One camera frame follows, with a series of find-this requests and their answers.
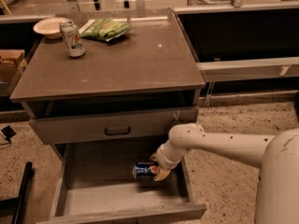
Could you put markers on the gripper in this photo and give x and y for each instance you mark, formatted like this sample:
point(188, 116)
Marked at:
point(163, 160)

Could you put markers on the blue pepsi can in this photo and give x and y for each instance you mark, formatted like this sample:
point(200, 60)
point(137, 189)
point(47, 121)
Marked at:
point(145, 169)

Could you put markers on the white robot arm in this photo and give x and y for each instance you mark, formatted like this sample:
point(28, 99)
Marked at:
point(275, 156)

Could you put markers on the open grey middle drawer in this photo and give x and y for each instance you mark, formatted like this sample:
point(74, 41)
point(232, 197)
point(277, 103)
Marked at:
point(96, 186)

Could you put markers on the grey drawer cabinet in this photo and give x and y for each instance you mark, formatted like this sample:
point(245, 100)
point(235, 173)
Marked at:
point(151, 67)

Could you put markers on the closed grey upper drawer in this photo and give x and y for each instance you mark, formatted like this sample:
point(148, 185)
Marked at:
point(109, 126)

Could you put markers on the silver green soda can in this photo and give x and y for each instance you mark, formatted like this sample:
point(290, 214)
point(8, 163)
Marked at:
point(71, 38)

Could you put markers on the green chip bag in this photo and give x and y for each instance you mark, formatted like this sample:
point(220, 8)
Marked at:
point(104, 29)

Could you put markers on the black pole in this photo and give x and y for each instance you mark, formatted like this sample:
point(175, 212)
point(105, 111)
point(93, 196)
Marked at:
point(20, 203)

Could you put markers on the white bowl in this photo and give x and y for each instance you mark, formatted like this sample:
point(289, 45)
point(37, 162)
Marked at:
point(50, 27)

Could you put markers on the cardboard box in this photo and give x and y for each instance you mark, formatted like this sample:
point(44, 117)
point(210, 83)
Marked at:
point(11, 61)

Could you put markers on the grey side shelf rail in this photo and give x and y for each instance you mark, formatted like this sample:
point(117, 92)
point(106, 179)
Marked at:
point(249, 69)

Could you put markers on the black floor bracket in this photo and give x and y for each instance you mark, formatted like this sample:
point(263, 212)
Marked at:
point(6, 134)

